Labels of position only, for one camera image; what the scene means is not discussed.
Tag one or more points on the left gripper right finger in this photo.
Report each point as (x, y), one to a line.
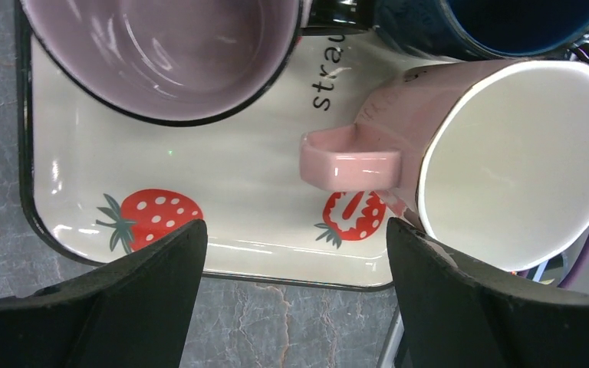
(458, 311)

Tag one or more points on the strawberry pattern tray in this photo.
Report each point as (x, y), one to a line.
(96, 184)

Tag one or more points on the dark blue mug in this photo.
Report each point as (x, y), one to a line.
(478, 30)

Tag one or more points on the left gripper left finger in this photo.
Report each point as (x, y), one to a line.
(132, 312)

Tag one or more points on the pale pink mug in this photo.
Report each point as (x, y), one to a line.
(490, 157)

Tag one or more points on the purple mug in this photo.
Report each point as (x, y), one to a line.
(172, 63)

